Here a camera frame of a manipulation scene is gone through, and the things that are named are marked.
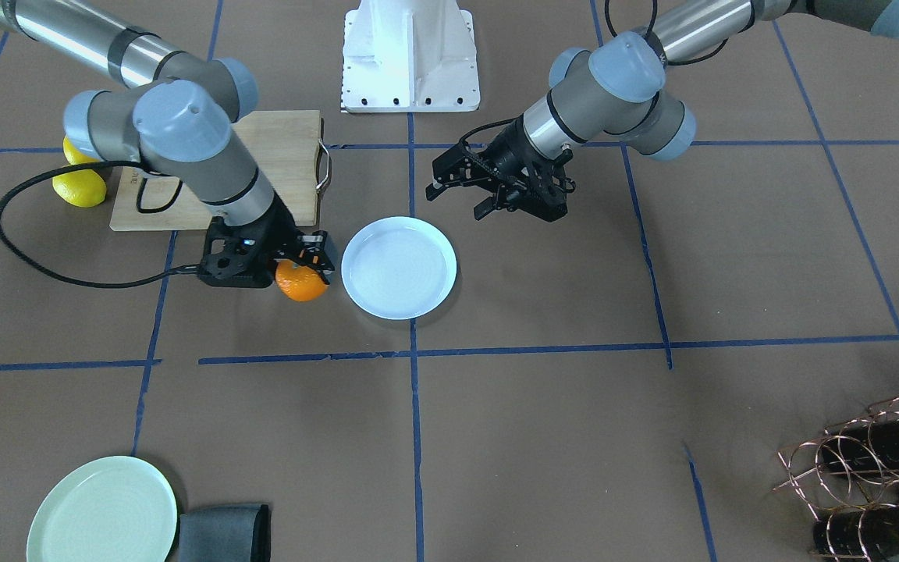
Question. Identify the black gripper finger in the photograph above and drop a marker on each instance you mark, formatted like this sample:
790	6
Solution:
314	245
498	201
298	273
457	166

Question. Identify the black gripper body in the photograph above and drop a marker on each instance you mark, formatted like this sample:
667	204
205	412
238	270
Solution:
507	154
278	232

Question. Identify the orange fruit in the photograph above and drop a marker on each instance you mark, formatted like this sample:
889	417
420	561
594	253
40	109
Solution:
298	293

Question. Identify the white round plate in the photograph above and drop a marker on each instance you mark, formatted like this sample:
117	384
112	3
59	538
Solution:
399	268

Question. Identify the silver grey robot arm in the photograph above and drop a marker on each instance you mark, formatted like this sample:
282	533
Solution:
619	89
174	117

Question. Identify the light green plate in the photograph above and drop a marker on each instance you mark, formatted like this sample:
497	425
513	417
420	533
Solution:
116	508

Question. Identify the bamboo cutting board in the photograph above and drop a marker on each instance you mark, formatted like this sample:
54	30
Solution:
286	145

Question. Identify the yellow lemon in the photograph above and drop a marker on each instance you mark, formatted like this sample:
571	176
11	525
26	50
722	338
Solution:
73	155
82	188

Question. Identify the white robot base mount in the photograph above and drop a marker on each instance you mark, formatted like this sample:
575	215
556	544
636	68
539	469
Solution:
409	56

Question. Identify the copper wire rack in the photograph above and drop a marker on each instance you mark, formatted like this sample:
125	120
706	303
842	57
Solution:
848	479

